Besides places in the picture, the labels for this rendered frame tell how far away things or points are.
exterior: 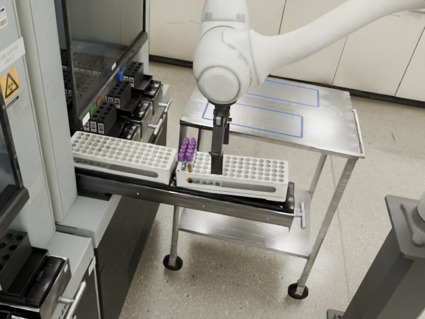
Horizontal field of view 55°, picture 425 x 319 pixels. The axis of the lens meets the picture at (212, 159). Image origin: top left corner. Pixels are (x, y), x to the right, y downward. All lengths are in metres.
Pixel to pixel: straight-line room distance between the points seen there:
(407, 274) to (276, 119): 0.65
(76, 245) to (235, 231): 0.84
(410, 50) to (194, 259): 2.35
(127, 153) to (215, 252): 1.01
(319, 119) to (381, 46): 2.01
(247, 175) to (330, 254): 1.18
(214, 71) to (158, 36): 2.82
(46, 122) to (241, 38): 0.46
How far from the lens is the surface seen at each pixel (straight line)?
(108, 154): 1.15
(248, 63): 0.75
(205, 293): 1.90
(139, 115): 1.40
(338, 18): 0.84
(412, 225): 1.40
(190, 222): 1.77
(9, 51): 0.80
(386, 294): 1.55
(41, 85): 0.92
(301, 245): 1.79
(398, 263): 1.46
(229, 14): 0.88
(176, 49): 3.52
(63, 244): 1.11
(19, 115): 0.86
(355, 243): 2.31
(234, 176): 1.09
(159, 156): 1.15
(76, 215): 1.18
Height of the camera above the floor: 1.57
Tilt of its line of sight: 38 degrees down
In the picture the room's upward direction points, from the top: 8 degrees clockwise
